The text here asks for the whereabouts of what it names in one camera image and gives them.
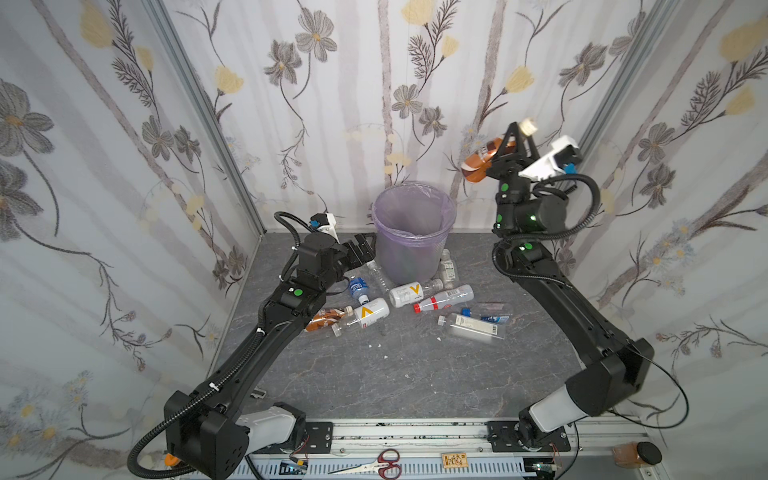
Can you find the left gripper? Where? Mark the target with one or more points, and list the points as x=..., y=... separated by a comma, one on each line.
x=355, y=251

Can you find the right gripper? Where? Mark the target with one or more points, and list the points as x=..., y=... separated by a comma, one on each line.
x=522, y=152

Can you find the brown tea bottle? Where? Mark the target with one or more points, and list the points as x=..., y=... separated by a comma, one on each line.
x=327, y=317
x=474, y=167

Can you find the white bottle yellow logo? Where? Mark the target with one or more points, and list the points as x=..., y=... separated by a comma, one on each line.
x=414, y=292
x=363, y=316

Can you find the red-cap clear bottle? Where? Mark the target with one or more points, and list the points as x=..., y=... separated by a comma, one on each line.
x=445, y=299

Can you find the square clear bottle white cap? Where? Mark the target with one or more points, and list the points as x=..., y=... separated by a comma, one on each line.
x=471, y=329

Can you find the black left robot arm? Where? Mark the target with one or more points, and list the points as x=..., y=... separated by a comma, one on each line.
x=205, y=430

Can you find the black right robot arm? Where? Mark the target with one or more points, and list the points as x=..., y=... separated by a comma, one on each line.
x=541, y=198

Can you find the purple-lined mesh trash bin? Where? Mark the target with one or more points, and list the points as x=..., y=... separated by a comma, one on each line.
x=412, y=221

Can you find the small clear bottle by bin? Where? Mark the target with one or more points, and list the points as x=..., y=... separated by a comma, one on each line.
x=447, y=270

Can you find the Pocari Sweat bottle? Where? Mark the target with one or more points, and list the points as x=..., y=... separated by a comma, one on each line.
x=359, y=290

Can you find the blue-cap flat bottle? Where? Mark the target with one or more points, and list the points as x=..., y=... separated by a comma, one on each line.
x=489, y=312

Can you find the black metal clip tool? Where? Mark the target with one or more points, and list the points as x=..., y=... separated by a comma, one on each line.
x=259, y=393

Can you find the small wooden tag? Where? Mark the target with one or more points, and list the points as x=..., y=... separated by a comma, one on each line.
x=452, y=461

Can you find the orange-capped spool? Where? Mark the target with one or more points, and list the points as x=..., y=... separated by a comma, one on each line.
x=171, y=461

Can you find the brown jar black lid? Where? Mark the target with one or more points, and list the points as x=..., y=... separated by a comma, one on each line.
x=635, y=455

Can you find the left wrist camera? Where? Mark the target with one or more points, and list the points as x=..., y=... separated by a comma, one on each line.
x=324, y=223

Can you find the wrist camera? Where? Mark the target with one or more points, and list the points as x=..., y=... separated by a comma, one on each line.
x=562, y=159
x=324, y=223

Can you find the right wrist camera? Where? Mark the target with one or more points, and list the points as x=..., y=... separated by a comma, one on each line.
x=562, y=159

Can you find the red-handled scissors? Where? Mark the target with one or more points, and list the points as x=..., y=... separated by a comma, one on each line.
x=386, y=466

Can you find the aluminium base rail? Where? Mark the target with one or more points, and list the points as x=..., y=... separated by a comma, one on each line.
x=490, y=444

